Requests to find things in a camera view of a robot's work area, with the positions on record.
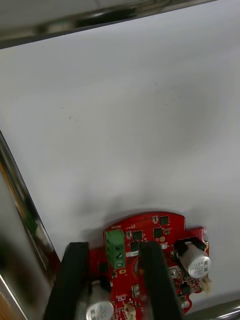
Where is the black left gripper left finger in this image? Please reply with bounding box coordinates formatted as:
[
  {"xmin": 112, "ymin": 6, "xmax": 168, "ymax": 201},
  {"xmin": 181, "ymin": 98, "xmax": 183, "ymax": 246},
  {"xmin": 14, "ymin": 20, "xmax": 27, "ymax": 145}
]
[{"xmin": 44, "ymin": 241, "xmax": 90, "ymax": 320}]

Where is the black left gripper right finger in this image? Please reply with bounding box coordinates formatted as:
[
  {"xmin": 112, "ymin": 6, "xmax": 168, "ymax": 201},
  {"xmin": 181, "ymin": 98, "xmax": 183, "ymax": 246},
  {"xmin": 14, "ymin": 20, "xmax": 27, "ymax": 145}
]
[{"xmin": 138, "ymin": 241, "xmax": 185, "ymax": 320}]

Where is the round red circuit board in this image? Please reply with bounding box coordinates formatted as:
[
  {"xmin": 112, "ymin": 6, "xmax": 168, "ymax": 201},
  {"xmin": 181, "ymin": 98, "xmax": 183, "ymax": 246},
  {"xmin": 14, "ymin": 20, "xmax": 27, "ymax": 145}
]
[{"xmin": 88, "ymin": 211, "xmax": 213, "ymax": 320}]

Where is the steel tray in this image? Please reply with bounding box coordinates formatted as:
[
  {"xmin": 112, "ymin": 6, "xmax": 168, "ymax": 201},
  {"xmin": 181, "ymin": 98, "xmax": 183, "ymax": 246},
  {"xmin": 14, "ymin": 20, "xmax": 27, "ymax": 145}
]
[{"xmin": 0, "ymin": 0, "xmax": 240, "ymax": 320}]

